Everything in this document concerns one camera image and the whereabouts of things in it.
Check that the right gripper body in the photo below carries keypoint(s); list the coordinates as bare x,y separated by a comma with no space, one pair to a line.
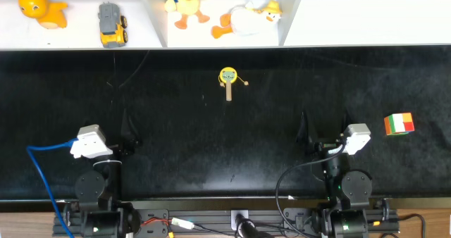
324,148

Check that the white plush duck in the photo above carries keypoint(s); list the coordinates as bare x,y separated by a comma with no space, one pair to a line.
248,21

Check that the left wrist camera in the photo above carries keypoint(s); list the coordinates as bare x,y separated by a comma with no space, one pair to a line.
89,141

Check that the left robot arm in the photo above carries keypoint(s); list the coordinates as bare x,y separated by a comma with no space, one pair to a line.
91,188

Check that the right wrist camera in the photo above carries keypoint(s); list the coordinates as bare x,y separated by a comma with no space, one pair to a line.
356,136

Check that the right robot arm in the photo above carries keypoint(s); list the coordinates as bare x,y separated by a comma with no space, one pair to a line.
356,188

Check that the grey and yellow toy truck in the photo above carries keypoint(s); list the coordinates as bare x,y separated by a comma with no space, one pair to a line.
111,23

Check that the yellow plush duck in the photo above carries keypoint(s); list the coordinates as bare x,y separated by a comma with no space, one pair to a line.
186,5

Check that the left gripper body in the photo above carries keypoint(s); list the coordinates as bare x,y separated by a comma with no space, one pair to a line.
121,151

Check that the yellow rubber duck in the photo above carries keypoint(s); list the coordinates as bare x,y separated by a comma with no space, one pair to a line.
35,5

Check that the mounting rail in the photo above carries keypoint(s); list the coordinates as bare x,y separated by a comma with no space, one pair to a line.
211,217

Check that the white shelf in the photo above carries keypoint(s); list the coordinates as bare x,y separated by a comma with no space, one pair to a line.
352,19

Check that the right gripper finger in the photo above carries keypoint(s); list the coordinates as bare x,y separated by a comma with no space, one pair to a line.
346,122
304,130

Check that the yellow rattle drum toy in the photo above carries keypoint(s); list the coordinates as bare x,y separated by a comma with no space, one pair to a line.
228,76

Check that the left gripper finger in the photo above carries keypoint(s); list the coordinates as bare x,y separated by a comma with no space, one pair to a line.
127,132

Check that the many-coloured puzzle cube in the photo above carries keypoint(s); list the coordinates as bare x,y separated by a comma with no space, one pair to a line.
399,124

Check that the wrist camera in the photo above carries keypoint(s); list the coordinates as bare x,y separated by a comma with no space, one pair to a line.
89,141
356,136

